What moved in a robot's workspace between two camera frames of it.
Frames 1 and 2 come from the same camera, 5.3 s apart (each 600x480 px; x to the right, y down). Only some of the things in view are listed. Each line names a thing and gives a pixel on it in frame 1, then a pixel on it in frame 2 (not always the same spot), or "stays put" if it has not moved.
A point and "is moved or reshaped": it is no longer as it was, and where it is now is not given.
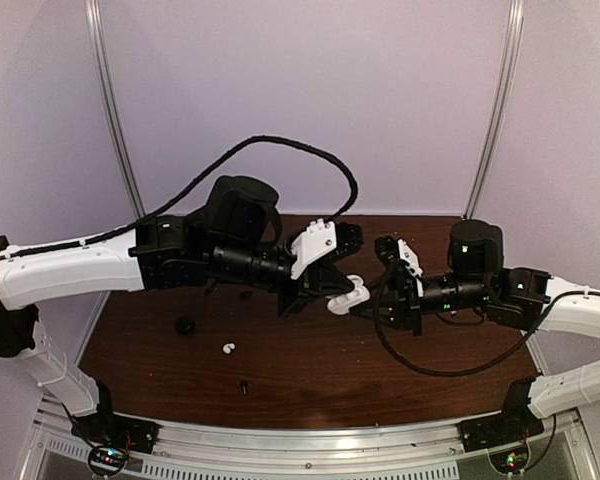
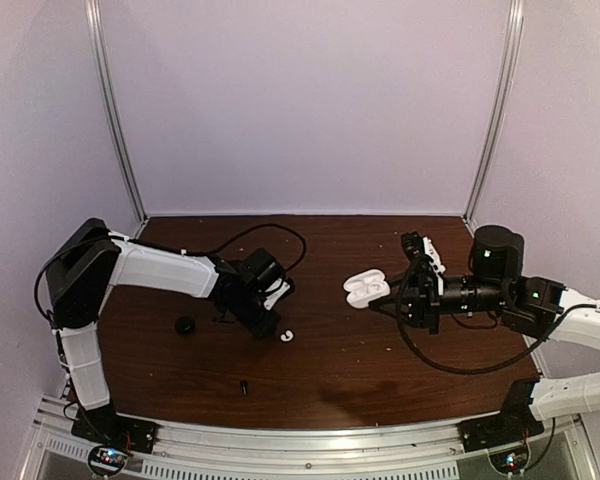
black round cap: (185, 325) stays put
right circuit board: (509, 461) stays put
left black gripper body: (303, 294) -> (245, 313)
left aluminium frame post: (98, 28) stays put
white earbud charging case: (341, 304) is moved or reshaped
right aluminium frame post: (514, 39) stays put
